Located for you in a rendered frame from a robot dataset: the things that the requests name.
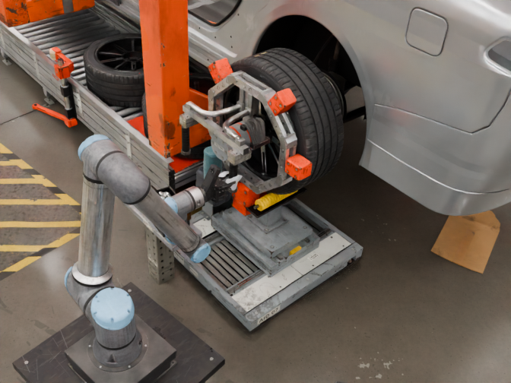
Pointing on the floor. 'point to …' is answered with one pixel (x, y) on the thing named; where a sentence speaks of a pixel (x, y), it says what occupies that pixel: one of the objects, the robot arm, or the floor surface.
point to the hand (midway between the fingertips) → (236, 173)
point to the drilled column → (159, 258)
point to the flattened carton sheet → (468, 239)
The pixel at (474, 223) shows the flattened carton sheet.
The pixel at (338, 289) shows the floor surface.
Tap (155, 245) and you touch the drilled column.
